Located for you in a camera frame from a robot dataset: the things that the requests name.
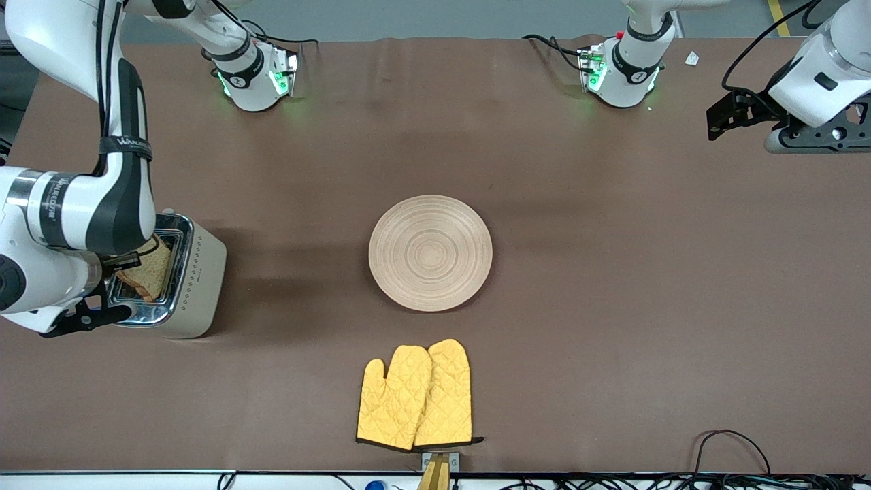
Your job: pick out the brown bread slice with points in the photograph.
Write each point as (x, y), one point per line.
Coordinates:
(153, 272)

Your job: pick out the round wooden plate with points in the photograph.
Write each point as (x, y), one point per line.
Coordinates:
(430, 253)

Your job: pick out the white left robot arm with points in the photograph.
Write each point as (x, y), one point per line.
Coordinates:
(626, 82)

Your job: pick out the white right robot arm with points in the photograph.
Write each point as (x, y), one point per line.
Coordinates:
(68, 211)

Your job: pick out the beige and chrome toaster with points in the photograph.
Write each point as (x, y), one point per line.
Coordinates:
(197, 286)

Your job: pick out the small white paper scrap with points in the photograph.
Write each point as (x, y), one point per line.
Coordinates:
(692, 59)

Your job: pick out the yellow floor tape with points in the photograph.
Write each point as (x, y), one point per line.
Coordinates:
(778, 17)

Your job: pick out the brown table cover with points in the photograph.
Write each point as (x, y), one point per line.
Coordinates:
(476, 136)

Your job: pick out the yellow quilted oven mitt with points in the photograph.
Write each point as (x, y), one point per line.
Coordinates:
(449, 395)
(391, 401)

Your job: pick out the small blue cap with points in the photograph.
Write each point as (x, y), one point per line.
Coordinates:
(375, 486)

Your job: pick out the grey metal bracket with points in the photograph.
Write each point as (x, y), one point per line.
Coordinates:
(454, 463)

